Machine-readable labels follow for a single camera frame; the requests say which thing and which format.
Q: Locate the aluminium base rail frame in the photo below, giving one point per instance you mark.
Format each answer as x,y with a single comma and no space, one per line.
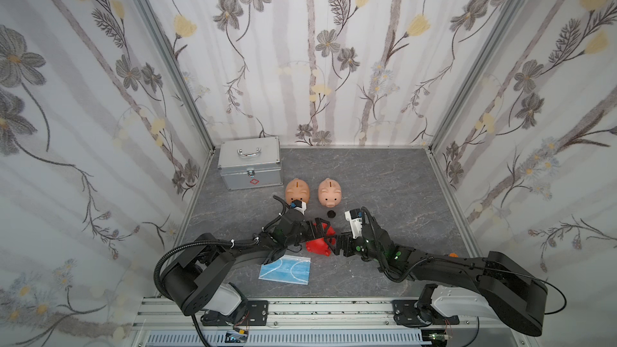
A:
319,322

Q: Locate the pink piggy bank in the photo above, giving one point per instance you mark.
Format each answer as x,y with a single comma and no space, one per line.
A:
329,193

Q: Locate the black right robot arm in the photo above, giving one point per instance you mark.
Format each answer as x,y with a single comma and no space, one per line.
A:
518,298

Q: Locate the red piggy bank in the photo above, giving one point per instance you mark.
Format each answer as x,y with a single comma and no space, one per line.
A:
322,246

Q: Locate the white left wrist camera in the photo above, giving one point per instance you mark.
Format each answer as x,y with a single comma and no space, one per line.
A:
299,205

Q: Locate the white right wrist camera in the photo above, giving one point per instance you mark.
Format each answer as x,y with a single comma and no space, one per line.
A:
355,219

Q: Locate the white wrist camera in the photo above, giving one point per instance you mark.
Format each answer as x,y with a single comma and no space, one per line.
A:
299,205
355,219

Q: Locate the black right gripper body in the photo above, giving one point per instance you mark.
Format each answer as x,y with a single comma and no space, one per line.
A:
345,242

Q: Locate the tan piggy bank front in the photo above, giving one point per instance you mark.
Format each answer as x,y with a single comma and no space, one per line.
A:
297,190

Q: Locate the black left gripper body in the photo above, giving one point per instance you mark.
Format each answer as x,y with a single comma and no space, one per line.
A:
299,230

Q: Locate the small green circuit board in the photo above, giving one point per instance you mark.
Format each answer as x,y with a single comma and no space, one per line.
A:
236,336

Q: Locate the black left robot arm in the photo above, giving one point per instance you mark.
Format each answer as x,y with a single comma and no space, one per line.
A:
191,274

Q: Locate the silver metal first aid case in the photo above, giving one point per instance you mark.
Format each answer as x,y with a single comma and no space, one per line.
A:
250,163

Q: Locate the blue surgical face mask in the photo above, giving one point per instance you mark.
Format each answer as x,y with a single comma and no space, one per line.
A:
288,269

